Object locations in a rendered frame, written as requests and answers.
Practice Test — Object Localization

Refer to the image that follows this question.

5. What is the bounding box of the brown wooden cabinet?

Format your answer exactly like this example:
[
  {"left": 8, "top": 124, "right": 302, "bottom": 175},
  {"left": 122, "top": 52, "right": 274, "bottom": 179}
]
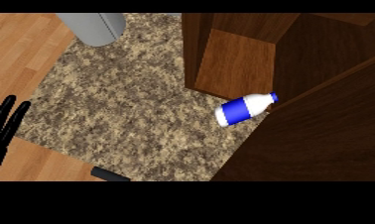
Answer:
[{"left": 180, "top": 12, "right": 375, "bottom": 103}]

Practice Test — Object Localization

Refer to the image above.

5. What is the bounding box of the dark brown cabinet door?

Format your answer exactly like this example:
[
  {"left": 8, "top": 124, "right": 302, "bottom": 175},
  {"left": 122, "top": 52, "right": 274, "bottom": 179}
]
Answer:
[{"left": 209, "top": 57, "right": 375, "bottom": 182}]

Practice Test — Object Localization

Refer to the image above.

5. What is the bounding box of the white bottle with blue label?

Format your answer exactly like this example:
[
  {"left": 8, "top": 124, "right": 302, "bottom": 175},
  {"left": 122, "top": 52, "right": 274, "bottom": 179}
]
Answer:
[{"left": 214, "top": 91, "right": 280, "bottom": 128}]

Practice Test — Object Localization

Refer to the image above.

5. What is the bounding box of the grey cylindrical appliance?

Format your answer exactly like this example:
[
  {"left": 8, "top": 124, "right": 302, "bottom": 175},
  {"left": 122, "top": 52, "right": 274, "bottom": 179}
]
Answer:
[{"left": 54, "top": 12, "right": 127, "bottom": 48}]

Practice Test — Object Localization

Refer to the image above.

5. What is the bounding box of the dark grey flat object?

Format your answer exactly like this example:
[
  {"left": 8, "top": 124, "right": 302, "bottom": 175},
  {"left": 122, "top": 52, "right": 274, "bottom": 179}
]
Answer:
[{"left": 90, "top": 167, "right": 131, "bottom": 182}]

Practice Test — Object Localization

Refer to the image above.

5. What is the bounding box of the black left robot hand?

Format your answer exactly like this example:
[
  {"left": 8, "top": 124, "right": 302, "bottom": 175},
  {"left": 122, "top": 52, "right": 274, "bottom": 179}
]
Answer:
[{"left": 0, "top": 94, "right": 32, "bottom": 167}]

